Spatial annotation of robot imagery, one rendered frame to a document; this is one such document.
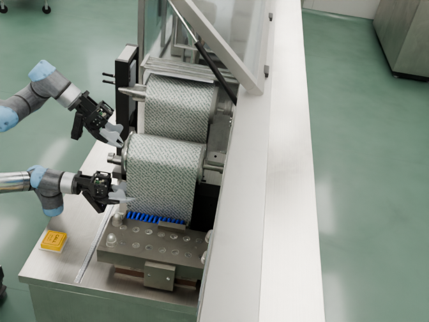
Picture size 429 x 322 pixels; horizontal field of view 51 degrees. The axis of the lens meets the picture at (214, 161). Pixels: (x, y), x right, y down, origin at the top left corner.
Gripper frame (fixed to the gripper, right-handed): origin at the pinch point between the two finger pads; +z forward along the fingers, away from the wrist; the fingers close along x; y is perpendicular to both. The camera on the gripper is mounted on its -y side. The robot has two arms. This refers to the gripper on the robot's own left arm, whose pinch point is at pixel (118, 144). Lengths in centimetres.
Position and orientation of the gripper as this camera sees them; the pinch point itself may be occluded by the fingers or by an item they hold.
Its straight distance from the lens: 156.9
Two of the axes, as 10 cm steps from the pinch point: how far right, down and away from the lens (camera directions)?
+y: 7.2, -4.9, -4.9
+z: 6.8, 6.3, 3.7
